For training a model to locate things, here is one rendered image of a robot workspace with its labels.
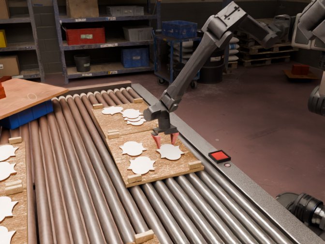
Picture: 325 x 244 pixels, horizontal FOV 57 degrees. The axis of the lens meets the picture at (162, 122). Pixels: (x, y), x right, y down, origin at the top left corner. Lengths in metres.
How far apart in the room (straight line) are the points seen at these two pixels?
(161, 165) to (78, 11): 4.53
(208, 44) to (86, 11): 4.56
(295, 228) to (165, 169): 0.53
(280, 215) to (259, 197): 0.11
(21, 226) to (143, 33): 5.02
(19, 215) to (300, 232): 0.95
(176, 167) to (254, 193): 0.33
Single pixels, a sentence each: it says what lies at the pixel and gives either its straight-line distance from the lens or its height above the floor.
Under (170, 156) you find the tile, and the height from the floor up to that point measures 0.95.
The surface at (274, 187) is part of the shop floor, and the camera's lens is 2.89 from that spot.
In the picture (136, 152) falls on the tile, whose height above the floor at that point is 0.94.
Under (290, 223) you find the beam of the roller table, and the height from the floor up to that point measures 0.91.
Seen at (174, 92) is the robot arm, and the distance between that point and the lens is 1.27.
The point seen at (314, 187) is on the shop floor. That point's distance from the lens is 3.03.
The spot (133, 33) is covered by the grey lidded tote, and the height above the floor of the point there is 0.79.
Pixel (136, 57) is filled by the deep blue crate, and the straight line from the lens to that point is 5.87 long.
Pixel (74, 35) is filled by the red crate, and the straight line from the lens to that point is 5.56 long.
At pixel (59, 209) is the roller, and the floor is 0.92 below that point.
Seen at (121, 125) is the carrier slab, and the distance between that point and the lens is 1.68.
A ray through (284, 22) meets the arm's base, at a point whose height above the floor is 1.48.
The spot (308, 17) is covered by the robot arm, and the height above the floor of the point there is 1.56.
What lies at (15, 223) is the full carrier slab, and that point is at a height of 0.94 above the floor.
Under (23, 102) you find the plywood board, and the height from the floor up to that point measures 1.04.
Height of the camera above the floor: 1.66
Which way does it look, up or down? 25 degrees down
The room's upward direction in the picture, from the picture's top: straight up
